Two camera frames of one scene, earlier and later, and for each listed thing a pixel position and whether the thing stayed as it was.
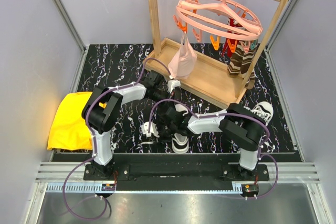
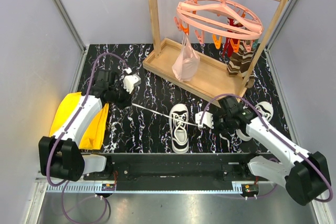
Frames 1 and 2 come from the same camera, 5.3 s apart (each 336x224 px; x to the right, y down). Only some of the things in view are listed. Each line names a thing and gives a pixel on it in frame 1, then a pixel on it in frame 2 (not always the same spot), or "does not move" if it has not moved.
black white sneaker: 263,110 does not move
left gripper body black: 159,95 -> 119,96
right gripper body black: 166,131 -> 222,124
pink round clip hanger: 220,18 does not move
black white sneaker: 180,142 does not move
